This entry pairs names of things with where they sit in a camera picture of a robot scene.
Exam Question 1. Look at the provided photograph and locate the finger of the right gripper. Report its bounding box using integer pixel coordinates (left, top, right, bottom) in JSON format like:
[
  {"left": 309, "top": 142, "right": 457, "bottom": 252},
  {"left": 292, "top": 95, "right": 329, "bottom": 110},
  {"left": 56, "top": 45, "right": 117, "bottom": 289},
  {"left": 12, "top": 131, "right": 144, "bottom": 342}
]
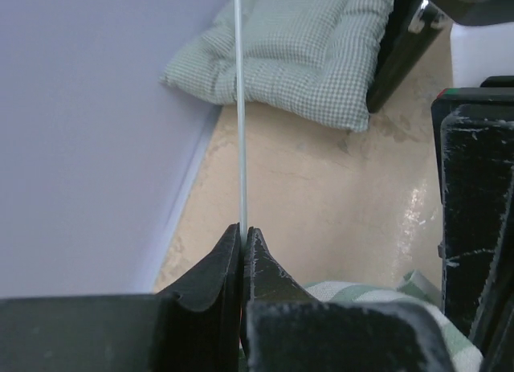
[{"left": 431, "top": 76, "right": 513, "bottom": 371}]

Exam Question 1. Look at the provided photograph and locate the green striped pet tent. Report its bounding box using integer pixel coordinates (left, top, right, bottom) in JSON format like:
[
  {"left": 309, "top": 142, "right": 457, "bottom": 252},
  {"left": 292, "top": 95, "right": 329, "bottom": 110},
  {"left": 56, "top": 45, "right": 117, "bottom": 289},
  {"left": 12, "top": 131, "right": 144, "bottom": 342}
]
[{"left": 304, "top": 271, "right": 483, "bottom": 371}]

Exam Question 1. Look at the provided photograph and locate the white tent pole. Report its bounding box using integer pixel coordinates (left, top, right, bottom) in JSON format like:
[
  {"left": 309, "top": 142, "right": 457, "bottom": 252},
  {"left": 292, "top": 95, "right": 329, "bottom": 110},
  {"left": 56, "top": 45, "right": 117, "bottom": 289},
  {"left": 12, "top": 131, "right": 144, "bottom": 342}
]
[{"left": 233, "top": 0, "right": 248, "bottom": 241}]

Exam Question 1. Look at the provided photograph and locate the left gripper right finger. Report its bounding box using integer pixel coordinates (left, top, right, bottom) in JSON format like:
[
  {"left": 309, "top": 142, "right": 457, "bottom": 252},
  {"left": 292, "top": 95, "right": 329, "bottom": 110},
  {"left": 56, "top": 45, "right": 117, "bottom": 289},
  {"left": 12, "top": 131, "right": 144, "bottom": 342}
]
[{"left": 243, "top": 227, "right": 454, "bottom": 371}]

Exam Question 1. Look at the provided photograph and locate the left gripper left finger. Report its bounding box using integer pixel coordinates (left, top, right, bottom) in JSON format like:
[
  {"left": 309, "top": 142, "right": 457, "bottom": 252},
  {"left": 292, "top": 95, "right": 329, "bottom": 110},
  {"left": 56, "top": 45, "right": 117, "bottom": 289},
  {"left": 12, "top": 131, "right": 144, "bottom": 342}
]
[{"left": 1, "top": 224, "right": 241, "bottom": 371}]

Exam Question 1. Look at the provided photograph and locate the black carrying case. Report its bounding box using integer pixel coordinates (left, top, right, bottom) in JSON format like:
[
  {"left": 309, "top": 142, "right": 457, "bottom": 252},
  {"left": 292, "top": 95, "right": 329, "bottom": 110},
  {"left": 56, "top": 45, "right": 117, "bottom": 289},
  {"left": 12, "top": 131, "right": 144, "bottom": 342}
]
[{"left": 366, "top": 0, "right": 449, "bottom": 113}]

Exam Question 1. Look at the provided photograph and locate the green checked cushion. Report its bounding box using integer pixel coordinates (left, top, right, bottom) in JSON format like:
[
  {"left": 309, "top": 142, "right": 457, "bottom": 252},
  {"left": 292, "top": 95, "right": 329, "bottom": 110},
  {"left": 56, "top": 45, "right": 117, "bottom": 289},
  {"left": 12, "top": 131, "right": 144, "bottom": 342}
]
[{"left": 161, "top": 0, "right": 394, "bottom": 132}]

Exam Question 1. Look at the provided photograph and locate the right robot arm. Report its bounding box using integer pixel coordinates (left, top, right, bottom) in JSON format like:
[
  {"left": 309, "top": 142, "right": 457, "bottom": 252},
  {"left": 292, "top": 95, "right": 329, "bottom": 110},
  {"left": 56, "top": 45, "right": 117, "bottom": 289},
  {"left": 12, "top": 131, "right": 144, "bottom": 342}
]
[{"left": 428, "top": 0, "right": 513, "bottom": 371}]

